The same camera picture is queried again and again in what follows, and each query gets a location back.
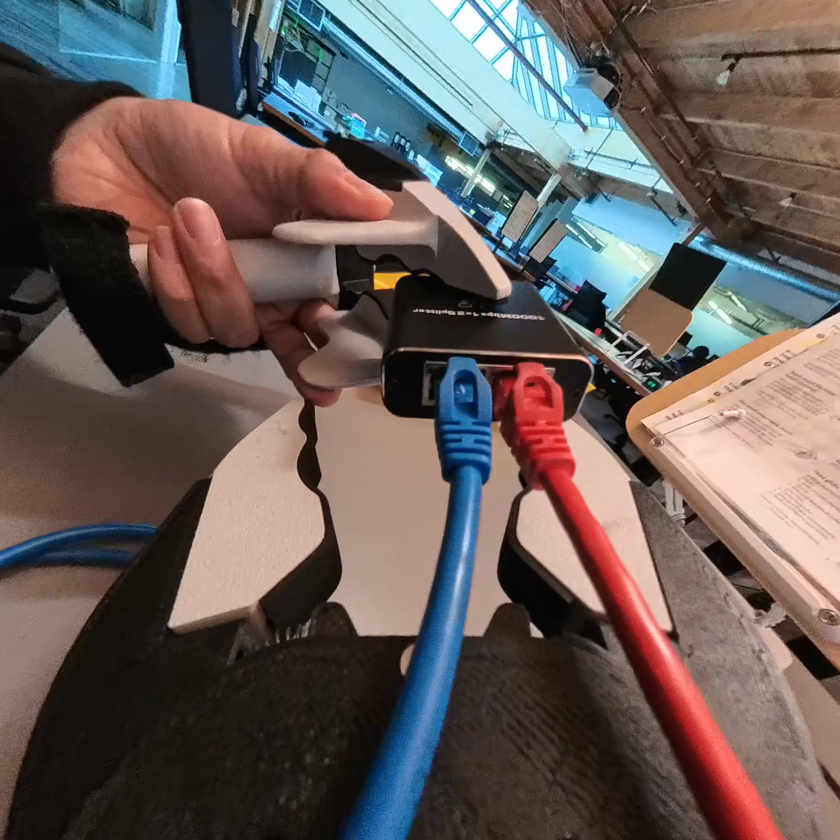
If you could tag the black board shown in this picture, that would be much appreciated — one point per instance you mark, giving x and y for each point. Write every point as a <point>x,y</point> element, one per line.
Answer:
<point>686,275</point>

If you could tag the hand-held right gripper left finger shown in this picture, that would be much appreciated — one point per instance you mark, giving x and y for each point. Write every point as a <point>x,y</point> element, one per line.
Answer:
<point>249,525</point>

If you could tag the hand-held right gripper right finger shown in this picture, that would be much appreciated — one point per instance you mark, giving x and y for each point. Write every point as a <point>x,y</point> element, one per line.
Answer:
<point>538,551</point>

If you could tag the brown board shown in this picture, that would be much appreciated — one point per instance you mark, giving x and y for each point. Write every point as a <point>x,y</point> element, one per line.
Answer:
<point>656,321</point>

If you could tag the dark office chair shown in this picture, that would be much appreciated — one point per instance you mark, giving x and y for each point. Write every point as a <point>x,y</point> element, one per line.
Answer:
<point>589,305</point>

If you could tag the standing whiteboard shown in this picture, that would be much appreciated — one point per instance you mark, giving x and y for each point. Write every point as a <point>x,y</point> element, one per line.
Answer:
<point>520,216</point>
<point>548,241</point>

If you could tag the yellow plastic bin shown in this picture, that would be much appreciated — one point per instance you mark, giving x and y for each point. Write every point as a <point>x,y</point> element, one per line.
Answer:
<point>392,274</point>

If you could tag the person's left hand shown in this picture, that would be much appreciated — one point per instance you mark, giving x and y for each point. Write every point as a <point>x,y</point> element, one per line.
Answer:
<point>197,151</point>

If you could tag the wooden document stand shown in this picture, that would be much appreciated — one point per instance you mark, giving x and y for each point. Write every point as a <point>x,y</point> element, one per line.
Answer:
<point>735,541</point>

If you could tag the black network splitter box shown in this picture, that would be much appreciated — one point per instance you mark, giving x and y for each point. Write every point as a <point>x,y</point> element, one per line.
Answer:
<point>485,328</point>

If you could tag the grey desk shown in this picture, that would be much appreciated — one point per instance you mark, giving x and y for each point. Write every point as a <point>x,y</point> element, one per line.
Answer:
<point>394,499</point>

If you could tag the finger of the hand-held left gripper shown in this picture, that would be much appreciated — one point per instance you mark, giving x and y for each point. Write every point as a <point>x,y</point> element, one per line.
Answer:
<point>459,243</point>
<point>354,358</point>

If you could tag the ceiling projector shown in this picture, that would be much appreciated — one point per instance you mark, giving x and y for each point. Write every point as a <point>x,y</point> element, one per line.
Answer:
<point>590,88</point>

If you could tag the printed instruction papers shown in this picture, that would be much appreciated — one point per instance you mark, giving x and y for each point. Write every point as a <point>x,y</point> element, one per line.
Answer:
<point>774,459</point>

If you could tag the person's left forearm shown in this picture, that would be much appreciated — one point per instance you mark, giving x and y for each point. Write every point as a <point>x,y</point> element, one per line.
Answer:
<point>33,118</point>

